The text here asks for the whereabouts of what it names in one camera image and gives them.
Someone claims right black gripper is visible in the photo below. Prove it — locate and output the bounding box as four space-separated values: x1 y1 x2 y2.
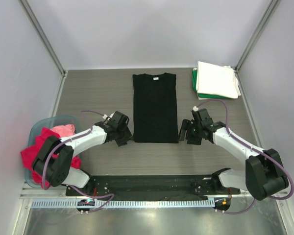
176 118 202 145

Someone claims black t-shirt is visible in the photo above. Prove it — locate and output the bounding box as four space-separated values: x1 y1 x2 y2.
132 73 178 143

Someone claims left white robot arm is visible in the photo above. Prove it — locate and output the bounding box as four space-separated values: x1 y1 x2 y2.
32 121 133 195

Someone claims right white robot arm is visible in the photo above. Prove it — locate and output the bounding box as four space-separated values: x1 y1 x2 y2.
179 118 294 201

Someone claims pink t-shirt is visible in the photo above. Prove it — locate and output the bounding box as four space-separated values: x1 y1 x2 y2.
51 124 75 138

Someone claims folded green t-shirt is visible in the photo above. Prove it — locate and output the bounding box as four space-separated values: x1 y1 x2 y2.
192 68 227 100

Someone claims blue plastic basket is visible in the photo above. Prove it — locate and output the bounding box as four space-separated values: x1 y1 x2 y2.
22 115 80 188

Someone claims red t-shirt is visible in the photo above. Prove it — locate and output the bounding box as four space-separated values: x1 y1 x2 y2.
20 127 82 189

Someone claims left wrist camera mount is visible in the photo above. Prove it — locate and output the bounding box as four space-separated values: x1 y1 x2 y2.
102 111 129 131

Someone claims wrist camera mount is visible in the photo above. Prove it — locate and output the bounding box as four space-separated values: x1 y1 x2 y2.
102 111 129 131
192 106 213 126

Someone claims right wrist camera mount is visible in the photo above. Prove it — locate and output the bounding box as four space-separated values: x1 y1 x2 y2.
192 106 213 126

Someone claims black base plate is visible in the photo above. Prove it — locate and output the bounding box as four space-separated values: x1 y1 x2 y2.
65 174 241 202

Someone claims aluminium rail bracket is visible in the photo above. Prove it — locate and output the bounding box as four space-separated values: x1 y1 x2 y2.
20 183 66 199

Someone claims slotted cable duct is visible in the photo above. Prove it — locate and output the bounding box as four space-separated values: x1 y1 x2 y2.
31 198 215 209

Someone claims right aluminium frame post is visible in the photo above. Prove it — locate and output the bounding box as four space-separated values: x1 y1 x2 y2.
235 0 281 73

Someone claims aluminium frame post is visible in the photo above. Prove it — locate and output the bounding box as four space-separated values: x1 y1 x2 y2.
235 0 281 73
19 0 66 77

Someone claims left aluminium frame post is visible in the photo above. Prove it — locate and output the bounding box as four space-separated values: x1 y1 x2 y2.
19 0 66 77

